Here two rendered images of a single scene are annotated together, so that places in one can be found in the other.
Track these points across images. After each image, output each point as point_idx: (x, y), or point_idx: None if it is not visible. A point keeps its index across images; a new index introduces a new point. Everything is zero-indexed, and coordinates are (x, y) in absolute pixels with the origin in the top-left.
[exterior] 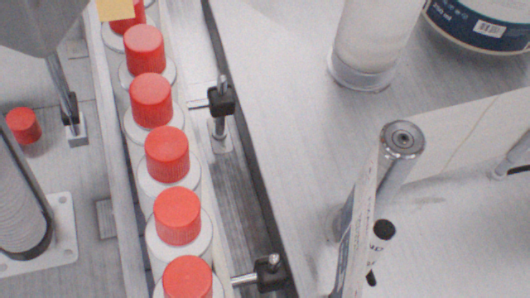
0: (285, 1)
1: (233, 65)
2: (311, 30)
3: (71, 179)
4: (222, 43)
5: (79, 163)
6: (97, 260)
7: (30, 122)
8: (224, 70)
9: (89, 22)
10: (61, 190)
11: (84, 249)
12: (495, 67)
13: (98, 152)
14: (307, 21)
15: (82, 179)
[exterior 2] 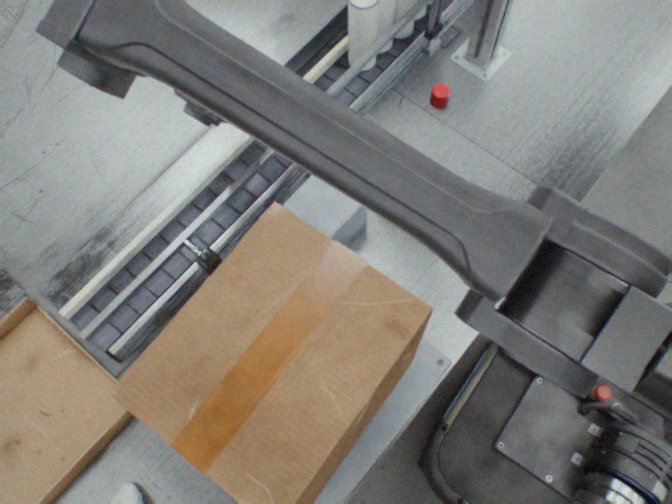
0: (257, 24)
1: (328, 19)
2: (269, 1)
3: (443, 63)
4: (316, 33)
5: (433, 67)
6: (468, 26)
7: (439, 84)
8: (327, 33)
9: (387, 39)
10: (452, 63)
11: (468, 34)
12: None
13: (419, 64)
14: (263, 7)
15: (439, 60)
